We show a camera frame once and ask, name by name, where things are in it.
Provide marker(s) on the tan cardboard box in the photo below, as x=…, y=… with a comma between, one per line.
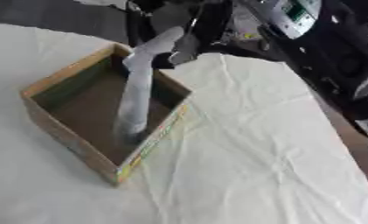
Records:
x=79, y=99

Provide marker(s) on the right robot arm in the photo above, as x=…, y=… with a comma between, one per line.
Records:
x=339, y=55

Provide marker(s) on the clear plastic bottle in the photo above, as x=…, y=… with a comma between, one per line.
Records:
x=136, y=96

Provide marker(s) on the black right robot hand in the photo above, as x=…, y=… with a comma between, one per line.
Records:
x=212, y=26

